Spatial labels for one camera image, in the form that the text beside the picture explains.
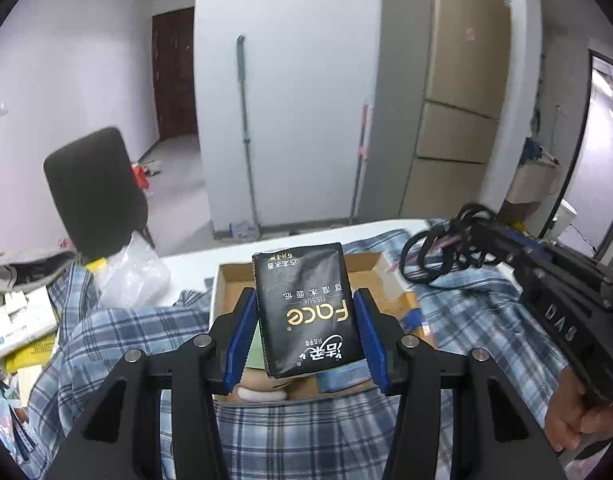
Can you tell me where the blue wet wipes pack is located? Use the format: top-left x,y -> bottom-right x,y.
316,360 -> 371,393

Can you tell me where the yellow paper package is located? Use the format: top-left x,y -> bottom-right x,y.
3,332 -> 57,375

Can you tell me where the person's right hand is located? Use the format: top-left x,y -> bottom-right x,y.
544,366 -> 613,452

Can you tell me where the black face tissue pack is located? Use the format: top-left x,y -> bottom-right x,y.
253,243 -> 364,379

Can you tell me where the black hair ties bundle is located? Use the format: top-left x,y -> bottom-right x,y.
398,202 -> 503,286

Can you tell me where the clear plastic bag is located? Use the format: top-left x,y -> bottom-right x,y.
86,232 -> 170,309

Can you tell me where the black chair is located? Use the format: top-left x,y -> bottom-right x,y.
43,127 -> 154,262

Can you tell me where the red plastic bag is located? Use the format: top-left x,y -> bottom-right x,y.
132,160 -> 161,191

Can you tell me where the beige cabinet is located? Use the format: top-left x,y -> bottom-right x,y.
506,159 -> 561,204

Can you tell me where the gold three-door refrigerator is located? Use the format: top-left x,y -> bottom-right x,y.
357,0 -> 511,221

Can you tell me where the white tissue pack stack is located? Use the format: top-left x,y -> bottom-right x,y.
0,286 -> 58,359

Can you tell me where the dark brown door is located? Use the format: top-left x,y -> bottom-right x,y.
151,8 -> 198,140

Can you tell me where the green square cloth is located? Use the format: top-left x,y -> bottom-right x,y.
246,324 -> 266,370

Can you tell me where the shallow cardboard box tray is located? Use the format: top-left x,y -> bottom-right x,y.
210,252 -> 436,405

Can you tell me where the blue plaid shirt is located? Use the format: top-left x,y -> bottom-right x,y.
16,216 -> 587,480

